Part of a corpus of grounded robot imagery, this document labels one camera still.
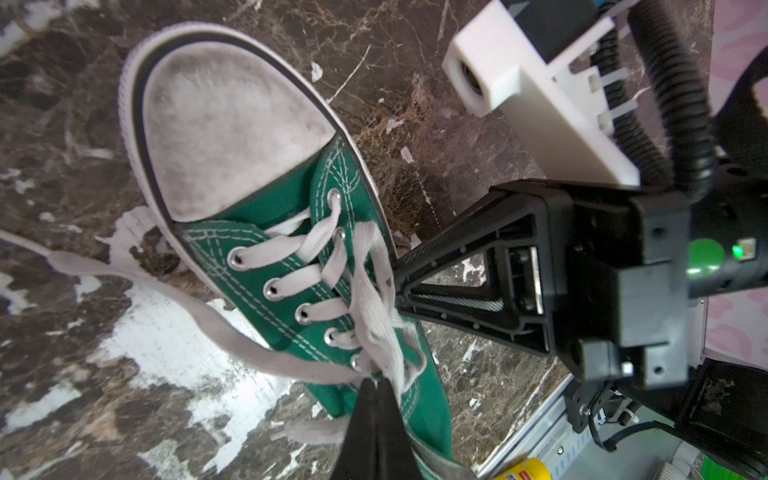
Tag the green canvas sneaker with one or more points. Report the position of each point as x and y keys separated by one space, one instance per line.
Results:
x=259 y=188

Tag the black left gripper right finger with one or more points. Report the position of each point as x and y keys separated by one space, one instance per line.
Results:
x=395 y=457

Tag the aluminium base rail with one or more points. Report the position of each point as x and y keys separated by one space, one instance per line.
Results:
x=556 y=434

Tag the yellow marker tube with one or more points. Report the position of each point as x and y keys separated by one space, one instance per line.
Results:
x=529 y=469

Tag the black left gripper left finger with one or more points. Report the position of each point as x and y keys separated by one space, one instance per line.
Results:
x=358 y=457

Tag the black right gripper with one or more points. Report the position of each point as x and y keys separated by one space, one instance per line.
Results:
x=598 y=276

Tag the white shoelace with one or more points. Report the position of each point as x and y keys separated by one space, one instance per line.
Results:
x=381 y=343

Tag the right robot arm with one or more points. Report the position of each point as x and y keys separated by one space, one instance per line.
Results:
x=721 y=409

